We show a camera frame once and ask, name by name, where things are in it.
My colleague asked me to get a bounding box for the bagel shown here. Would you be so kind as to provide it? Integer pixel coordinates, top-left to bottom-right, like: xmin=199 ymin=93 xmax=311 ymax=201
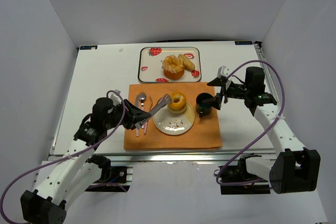
xmin=168 ymin=104 xmax=187 ymax=114
xmin=169 ymin=92 xmax=187 ymax=110

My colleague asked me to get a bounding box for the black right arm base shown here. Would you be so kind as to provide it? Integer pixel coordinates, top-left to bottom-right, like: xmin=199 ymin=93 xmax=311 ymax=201
xmin=213 ymin=153 xmax=274 ymax=195

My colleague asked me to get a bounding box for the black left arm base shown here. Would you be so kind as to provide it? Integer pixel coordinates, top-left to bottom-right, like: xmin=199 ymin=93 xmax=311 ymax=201
xmin=85 ymin=155 xmax=133 ymax=193

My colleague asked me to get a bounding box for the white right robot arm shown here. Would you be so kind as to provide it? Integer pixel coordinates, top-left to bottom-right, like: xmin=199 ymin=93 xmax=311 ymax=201
xmin=203 ymin=66 xmax=321 ymax=194

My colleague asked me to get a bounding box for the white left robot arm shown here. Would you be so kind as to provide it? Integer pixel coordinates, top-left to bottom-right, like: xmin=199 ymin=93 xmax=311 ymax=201
xmin=20 ymin=91 xmax=172 ymax=223

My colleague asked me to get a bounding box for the oblong bread roll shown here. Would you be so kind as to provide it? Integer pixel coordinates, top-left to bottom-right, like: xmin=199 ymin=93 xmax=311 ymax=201
xmin=178 ymin=54 xmax=195 ymax=71

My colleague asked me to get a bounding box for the dark green mug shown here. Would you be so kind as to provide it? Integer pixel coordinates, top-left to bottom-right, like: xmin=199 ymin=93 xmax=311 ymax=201
xmin=195 ymin=93 xmax=213 ymax=118

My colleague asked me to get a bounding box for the white beige ceramic plate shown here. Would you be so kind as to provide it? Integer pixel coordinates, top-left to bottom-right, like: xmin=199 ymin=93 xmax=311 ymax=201
xmin=153 ymin=102 xmax=195 ymax=135

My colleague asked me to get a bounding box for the sugar flaked bundt cake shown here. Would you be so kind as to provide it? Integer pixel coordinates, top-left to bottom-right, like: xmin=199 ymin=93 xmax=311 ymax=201
xmin=162 ymin=55 xmax=185 ymax=80

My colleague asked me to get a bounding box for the orange cloth placemat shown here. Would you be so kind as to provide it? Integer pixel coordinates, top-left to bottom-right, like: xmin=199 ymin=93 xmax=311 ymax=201
xmin=124 ymin=82 xmax=222 ymax=150

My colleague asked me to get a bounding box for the strawberry pattern white tray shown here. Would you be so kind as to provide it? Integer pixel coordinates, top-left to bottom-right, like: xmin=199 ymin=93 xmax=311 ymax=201
xmin=138 ymin=46 xmax=202 ymax=83

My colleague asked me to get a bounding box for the right blue table label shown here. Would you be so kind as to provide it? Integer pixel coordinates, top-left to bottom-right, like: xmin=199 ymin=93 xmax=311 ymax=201
xmin=234 ymin=40 xmax=254 ymax=46

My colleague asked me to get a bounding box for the blue table label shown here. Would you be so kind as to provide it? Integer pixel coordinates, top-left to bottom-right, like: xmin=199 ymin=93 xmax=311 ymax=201
xmin=79 ymin=45 xmax=98 ymax=50
xmin=234 ymin=40 xmax=254 ymax=46

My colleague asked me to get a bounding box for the left blue table label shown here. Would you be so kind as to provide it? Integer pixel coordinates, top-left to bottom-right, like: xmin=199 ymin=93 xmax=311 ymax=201
xmin=79 ymin=45 xmax=98 ymax=50

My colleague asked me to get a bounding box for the pink handled fork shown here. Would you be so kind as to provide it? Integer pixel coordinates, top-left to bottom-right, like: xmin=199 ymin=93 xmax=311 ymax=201
xmin=144 ymin=96 xmax=153 ymax=135

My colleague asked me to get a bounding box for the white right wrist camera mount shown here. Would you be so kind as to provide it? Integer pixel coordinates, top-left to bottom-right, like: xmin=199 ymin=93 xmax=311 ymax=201
xmin=217 ymin=66 xmax=231 ymax=86

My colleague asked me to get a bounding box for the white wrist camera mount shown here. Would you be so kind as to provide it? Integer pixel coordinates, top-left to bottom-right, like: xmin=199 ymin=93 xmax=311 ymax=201
xmin=106 ymin=90 xmax=122 ymax=103
xmin=217 ymin=66 xmax=231 ymax=86

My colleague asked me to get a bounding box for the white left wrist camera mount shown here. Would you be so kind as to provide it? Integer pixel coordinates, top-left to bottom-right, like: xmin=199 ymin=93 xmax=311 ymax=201
xmin=106 ymin=90 xmax=122 ymax=103

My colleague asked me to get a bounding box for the pink handled knife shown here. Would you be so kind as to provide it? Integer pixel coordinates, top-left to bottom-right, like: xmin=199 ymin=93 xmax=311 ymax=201
xmin=135 ymin=95 xmax=140 ymax=137

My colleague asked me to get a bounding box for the pink handled spoon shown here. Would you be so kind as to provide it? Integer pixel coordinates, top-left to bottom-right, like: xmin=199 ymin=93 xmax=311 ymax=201
xmin=138 ymin=92 xmax=148 ymax=130

